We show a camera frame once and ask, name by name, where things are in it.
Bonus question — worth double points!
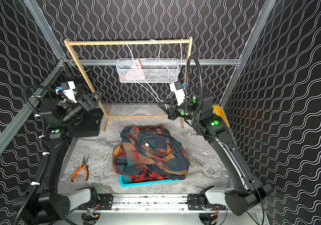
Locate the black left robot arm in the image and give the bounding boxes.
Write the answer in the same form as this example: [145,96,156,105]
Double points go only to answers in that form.
[13,85,103,225]

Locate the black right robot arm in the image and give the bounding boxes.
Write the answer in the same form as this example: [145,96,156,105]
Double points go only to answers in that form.
[158,56,273,216]

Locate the steel wrench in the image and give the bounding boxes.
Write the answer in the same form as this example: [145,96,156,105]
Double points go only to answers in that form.
[227,176,232,188]

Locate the teal plastic basket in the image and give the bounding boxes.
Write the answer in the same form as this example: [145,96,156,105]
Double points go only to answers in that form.
[119,175,180,188]

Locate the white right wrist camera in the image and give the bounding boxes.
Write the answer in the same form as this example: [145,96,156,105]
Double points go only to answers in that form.
[169,81,186,106]

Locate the orange handled pliers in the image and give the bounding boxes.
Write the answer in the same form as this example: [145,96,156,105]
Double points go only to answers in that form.
[70,155,90,182]

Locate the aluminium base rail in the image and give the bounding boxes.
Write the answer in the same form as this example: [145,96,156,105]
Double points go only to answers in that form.
[36,193,265,213]

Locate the yellow plastic tray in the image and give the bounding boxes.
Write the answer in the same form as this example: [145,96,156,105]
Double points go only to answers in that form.
[213,105,229,128]

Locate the red black plaid shirt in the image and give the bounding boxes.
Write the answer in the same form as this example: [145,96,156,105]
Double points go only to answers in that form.
[129,172,170,183]

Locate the pink triangular item in basket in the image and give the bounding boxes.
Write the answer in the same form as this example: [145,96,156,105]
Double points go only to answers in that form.
[120,60,145,82]

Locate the wooden clothes rack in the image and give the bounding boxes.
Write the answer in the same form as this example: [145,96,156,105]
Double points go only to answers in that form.
[64,36,193,132]

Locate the white wire mesh basket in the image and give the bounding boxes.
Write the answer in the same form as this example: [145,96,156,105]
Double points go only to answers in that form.
[116,58,180,83]

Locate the white wire hanger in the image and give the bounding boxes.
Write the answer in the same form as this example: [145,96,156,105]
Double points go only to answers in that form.
[177,39,183,81]

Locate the multicolour plaid shirt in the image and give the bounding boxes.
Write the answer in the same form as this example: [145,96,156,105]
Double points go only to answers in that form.
[112,125,190,183]
[112,139,190,180]

